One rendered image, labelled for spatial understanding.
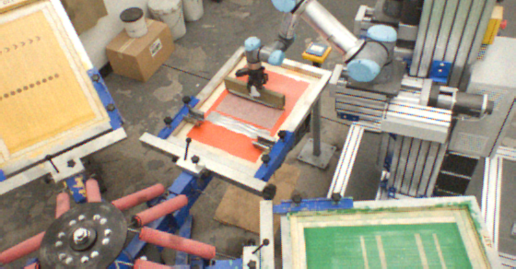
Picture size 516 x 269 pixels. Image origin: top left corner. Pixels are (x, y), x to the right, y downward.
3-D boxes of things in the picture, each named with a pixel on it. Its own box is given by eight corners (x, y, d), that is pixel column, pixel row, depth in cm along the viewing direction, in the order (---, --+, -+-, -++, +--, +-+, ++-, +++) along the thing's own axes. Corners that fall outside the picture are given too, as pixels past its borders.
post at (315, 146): (309, 138, 346) (308, 35, 275) (336, 147, 336) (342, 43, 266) (296, 158, 334) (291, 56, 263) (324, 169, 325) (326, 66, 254)
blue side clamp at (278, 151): (285, 137, 225) (285, 128, 220) (294, 140, 223) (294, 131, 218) (255, 182, 209) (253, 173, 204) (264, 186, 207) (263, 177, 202)
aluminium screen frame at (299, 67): (241, 51, 273) (240, 46, 270) (332, 76, 249) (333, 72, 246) (161, 142, 231) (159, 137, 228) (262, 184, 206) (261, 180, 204)
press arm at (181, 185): (193, 168, 212) (190, 161, 209) (203, 172, 210) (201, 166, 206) (170, 196, 203) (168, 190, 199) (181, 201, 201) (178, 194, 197)
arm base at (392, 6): (416, 2, 234) (418, -16, 227) (410, 19, 225) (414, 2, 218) (385, -1, 239) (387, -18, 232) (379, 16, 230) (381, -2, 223)
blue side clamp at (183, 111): (194, 104, 248) (192, 95, 243) (202, 107, 246) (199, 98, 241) (160, 143, 232) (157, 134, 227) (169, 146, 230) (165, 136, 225)
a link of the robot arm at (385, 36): (398, 51, 196) (402, 24, 186) (385, 69, 189) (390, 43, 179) (370, 43, 201) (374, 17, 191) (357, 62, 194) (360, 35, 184)
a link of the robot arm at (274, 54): (288, 43, 212) (268, 37, 216) (276, 58, 206) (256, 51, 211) (289, 56, 218) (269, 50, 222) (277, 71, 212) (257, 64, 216)
